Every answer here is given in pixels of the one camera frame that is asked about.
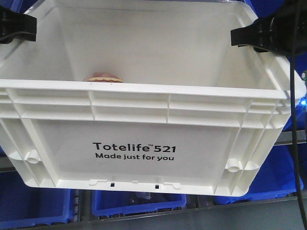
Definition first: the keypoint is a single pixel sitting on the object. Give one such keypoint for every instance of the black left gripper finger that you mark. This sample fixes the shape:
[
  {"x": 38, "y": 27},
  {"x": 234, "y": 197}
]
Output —
[{"x": 16, "y": 25}]

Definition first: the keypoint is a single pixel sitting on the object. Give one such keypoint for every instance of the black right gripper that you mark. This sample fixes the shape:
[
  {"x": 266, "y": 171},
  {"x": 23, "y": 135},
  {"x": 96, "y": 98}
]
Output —
[{"x": 283, "y": 32}]

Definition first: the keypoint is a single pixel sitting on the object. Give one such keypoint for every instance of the brown toy football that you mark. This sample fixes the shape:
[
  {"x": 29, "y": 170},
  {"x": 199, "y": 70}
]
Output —
[{"x": 103, "y": 77}]

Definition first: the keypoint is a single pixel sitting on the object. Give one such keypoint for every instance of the white plastic tote box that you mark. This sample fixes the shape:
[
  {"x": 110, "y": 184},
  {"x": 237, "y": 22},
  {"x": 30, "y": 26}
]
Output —
[{"x": 193, "y": 115}]

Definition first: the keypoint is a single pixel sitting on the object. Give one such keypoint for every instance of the green circuit board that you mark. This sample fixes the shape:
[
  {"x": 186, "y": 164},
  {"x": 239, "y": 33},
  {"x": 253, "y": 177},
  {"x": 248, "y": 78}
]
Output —
[{"x": 304, "y": 77}]

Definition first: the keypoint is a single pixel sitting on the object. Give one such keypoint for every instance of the blue bin lower right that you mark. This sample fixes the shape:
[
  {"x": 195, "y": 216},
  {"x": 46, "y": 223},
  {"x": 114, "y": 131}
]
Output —
[{"x": 275, "y": 179}]

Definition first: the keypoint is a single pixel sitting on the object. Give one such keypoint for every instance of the blue bin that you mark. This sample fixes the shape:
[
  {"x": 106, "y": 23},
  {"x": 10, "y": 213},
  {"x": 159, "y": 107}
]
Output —
[
  {"x": 22, "y": 206},
  {"x": 275, "y": 179},
  {"x": 109, "y": 203}
]

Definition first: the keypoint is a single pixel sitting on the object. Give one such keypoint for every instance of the blue bin lower left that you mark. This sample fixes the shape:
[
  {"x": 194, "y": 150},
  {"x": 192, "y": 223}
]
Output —
[{"x": 22, "y": 206}]

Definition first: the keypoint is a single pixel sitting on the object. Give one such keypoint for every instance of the blue bin lower middle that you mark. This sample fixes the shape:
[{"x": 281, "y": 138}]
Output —
[{"x": 109, "y": 203}]

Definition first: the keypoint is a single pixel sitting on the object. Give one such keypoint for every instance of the metal shelf front rail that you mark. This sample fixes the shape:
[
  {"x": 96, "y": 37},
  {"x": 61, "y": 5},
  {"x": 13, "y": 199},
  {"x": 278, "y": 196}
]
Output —
[{"x": 285, "y": 138}]

